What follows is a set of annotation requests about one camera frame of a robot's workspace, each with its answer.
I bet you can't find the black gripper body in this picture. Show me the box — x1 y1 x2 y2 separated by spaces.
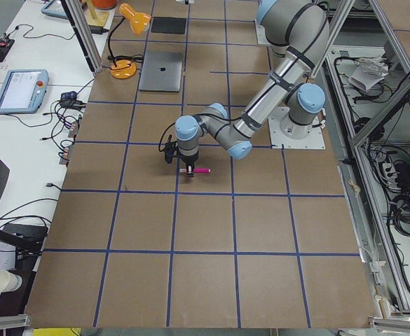
180 153 199 165

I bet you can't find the pink marker pen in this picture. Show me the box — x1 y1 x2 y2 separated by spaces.
179 168 211 174

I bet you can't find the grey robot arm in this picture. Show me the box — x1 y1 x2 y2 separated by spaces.
158 1 329 176

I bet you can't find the silver laptop notebook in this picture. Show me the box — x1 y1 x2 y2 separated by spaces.
139 51 184 92

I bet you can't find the black mousepad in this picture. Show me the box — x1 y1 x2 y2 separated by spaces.
151 17 186 34

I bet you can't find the orange desk lamp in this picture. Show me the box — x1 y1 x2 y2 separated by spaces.
107 3 152 80

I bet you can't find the black power adapter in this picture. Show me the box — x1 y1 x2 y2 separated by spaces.
88 24 109 35

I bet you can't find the wooden stand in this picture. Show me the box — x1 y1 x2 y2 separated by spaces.
83 0 109 27

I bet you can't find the orange cylindrical container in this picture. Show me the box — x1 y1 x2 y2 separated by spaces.
92 0 118 11

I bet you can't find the blue teach pendant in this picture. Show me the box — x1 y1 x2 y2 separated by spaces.
41 0 67 20
0 69 49 115

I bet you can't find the white paper cup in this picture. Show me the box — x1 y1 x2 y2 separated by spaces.
0 269 22 293

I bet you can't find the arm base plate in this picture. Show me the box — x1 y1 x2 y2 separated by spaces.
268 106 326 150
255 21 280 46

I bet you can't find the lamp power cable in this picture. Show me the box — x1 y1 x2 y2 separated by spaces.
113 54 146 70

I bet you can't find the aluminium frame post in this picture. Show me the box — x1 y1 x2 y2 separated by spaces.
61 0 103 74

